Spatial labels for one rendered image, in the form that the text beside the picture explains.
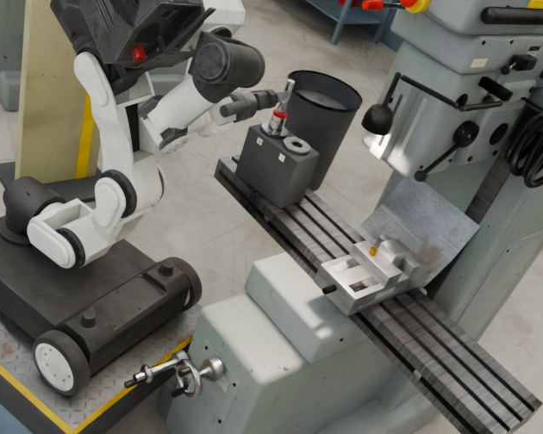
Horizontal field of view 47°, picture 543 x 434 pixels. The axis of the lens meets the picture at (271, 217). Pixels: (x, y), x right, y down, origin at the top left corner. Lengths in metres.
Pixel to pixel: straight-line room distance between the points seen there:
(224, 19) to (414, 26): 0.45
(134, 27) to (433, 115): 0.73
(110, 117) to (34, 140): 1.60
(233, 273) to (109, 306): 1.24
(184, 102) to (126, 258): 0.91
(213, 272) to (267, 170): 1.21
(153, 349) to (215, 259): 1.11
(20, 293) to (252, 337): 0.74
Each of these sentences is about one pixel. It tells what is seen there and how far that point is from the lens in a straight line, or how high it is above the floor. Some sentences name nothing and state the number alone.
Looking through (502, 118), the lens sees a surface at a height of 1.49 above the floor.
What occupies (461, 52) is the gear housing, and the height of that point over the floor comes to 1.68.
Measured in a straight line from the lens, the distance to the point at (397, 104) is 1.62.
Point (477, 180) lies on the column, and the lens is 2.10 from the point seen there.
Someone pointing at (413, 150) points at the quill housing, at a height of 1.40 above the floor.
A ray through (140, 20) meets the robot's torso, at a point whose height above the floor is 1.57.
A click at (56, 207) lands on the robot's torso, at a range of 2.16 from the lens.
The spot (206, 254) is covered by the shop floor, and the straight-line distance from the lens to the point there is 3.26.
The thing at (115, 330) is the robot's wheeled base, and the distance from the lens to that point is 2.00.
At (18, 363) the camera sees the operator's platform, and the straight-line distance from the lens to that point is 2.15.
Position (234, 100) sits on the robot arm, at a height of 1.27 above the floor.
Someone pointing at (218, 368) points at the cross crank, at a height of 0.66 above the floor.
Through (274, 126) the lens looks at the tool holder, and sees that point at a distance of 2.05.
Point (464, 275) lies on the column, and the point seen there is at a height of 0.92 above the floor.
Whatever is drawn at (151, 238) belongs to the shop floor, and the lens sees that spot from 3.27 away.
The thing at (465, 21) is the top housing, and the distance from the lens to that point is 1.41.
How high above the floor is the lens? 2.07
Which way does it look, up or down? 34 degrees down
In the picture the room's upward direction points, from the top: 20 degrees clockwise
